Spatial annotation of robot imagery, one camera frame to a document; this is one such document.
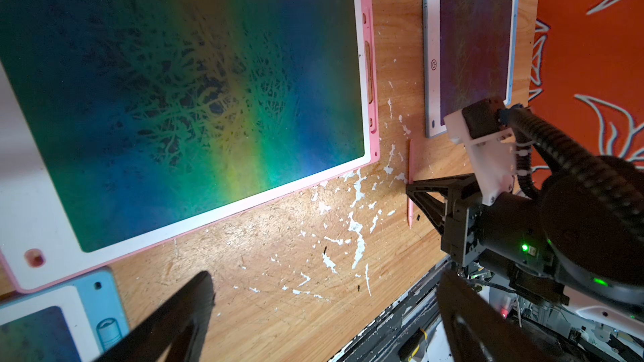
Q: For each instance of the blue framed front tablet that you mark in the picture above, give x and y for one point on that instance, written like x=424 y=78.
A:
x=78 y=320

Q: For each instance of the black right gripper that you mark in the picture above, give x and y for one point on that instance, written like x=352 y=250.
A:
x=474 y=330

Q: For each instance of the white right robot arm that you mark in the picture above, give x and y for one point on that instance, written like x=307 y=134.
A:
x=546 y=242

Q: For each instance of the pink framed writing tablet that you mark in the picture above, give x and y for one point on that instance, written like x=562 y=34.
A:
x=126 y=123

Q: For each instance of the blue framed tablet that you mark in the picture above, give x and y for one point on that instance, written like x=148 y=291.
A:
x=469 y=55
x=78 y=320

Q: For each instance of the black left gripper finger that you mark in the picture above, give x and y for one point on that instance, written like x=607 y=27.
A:
x=176 y=331

